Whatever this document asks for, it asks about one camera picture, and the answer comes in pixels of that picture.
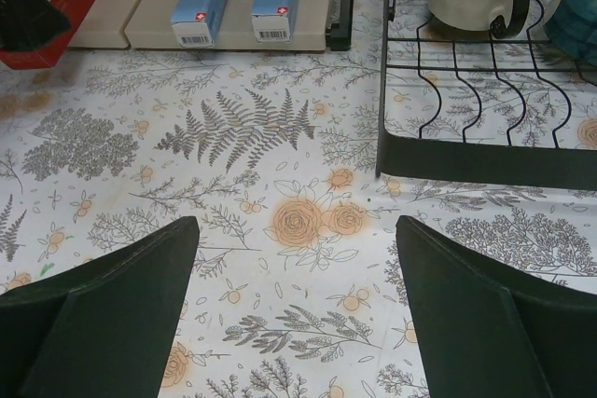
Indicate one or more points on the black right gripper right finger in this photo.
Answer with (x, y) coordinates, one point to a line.
(486, 329)

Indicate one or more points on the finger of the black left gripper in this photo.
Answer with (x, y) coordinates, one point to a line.
(28, 25)

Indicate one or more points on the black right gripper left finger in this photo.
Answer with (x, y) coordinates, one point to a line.
(104, 328)

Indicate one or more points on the red toothpaste box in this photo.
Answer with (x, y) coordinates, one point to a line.
(47, 56)

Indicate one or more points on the beige three-tier shelf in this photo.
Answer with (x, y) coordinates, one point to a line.
(237, 25)

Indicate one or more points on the black wire dish rack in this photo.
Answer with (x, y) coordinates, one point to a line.
(466, 107)

